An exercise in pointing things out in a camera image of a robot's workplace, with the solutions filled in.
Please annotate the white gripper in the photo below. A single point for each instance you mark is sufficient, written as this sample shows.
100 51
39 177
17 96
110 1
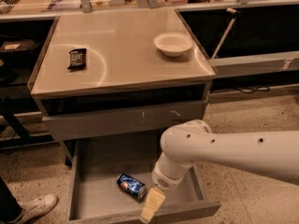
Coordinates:
165 179

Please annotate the blue pepsi can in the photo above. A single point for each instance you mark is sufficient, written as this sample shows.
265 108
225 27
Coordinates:
132 186

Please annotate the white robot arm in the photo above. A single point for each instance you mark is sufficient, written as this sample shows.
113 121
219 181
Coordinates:
272 154

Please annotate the open grey middle drawer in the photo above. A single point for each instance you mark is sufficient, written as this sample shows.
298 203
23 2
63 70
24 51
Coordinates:
95 197

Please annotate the closed grey top drawer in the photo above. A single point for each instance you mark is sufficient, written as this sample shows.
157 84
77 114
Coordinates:
123 120

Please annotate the grey cabinet with counter top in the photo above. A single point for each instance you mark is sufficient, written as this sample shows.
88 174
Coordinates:
123 67

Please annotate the white sneaker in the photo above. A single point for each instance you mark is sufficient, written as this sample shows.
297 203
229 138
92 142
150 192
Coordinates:
38 207

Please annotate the dark trouser leg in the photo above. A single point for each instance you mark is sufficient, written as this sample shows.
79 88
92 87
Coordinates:
10 211

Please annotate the white ceramic bowl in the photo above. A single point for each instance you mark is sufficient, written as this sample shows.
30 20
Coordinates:
173 44

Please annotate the black snack bar wrapper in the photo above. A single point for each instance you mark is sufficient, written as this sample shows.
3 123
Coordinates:
77 59

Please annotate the black bag on left shelf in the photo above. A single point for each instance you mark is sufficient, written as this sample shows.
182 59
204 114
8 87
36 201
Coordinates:
19 53

